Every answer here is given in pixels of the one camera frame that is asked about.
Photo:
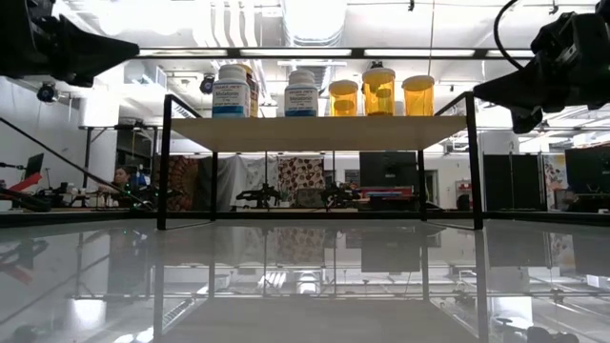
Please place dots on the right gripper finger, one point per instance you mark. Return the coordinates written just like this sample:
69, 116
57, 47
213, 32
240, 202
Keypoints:
514, 85
512, 102

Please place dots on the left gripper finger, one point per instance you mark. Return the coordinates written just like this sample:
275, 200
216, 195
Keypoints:
95, 63
86, 43

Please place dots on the amber pill vial white cap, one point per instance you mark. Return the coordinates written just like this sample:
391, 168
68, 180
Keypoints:
379, 95
418, 100
343, 102

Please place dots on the white melatonin bottle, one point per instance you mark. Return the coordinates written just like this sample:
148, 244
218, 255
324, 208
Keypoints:
301, 100
231, 97

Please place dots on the brown fish oil bottle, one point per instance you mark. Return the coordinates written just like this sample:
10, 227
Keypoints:
254, 95

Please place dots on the black background robot arm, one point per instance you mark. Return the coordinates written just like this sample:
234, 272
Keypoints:
259, 195
339, 194

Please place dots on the black ceiling spotlight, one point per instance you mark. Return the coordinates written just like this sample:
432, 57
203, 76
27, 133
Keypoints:
377, 64
47, 92
208, 85

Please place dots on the black metal stand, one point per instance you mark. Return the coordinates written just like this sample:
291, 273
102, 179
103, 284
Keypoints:
119, 127

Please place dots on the black partition panel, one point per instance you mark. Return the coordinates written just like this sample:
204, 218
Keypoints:
514, 181

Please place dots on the floral print panel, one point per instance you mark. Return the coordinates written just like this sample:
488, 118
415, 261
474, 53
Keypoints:
555, 183

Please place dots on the large black monitor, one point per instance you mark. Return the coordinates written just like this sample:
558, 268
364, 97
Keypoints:
588, 169

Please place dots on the small black monitor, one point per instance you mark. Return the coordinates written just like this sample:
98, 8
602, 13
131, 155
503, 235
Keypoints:
34, 164

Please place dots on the person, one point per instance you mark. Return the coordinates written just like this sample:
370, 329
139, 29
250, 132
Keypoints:
121, 183

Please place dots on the red angled bar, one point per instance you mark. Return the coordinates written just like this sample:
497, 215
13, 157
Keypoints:
24, 183

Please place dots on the brown mandala tapestry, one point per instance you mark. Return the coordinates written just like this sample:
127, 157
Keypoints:
183, 183

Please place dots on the grey draped cloth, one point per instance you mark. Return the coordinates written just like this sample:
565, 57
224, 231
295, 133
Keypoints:
233, 176

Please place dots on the brown dotted patterned cloth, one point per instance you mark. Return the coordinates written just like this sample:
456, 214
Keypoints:
300, 176

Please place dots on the glossy white table sheet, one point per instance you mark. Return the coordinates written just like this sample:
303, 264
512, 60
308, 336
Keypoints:
333, 314

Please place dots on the black wall screen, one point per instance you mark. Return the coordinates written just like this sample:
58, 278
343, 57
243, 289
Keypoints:
387, 169

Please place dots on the black metal rig frame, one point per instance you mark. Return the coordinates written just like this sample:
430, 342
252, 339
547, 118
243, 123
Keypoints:
357, 53

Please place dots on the wooden shelf with black frame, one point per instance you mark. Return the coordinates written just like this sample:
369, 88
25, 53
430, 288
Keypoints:
314, 133

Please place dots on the silver ventilation duct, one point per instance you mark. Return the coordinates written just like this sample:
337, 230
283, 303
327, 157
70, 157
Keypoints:
312, 24

